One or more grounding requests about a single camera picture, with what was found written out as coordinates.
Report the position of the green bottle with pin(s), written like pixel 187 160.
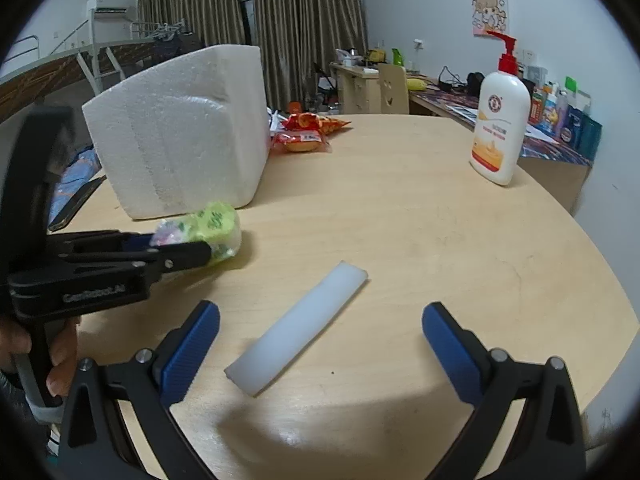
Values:
pixel 398 58

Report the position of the person's left hand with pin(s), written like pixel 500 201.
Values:
pixel 62 360

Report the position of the group of toiletry bottles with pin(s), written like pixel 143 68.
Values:
pixel 565 115

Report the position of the desk with patterned mat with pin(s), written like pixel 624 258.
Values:
pixel 550 152

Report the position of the white kettle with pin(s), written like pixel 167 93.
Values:
pixel 347 56

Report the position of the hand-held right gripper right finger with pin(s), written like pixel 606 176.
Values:
pixel 447 345

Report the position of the white air conditioner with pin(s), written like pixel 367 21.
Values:
pixel 111 10

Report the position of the orange plastic stool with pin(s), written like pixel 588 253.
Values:
pixel 294 107

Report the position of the white foam strip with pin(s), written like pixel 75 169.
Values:
pixel 300 325

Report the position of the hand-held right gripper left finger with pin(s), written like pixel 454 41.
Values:
pixel 192 350

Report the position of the wooden desk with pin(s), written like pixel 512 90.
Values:
pixel 355 87

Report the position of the brown curtain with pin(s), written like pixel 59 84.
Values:
pixel 310 25
pixel 195 15

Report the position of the white lotion pump bottle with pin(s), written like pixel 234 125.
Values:
pixel 500 125

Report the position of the red snack packet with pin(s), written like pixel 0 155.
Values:
pixel 300 142

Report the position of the yellow bag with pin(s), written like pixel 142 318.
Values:
pixel 377 54

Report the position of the white foam box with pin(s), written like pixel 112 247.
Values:
pixel 175 130

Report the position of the cartoon wall poster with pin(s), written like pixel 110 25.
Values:
pixel 490 12

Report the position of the blue printed blanket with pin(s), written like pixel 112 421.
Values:
pixel 75 180

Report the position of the hanging dark clothes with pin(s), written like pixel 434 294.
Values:
pixel 172 40

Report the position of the green tissue packet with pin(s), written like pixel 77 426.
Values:
pixel 217 225

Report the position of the white metal bunk bed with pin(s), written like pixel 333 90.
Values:
pixel 75 65

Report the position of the wooden chair with smiley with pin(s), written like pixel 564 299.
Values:
pixel 393 90

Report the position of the orange snack packet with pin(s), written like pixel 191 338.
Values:
pixel 315 122

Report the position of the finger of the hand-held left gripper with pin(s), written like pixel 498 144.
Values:
pixel 175 256
pixel 100 240

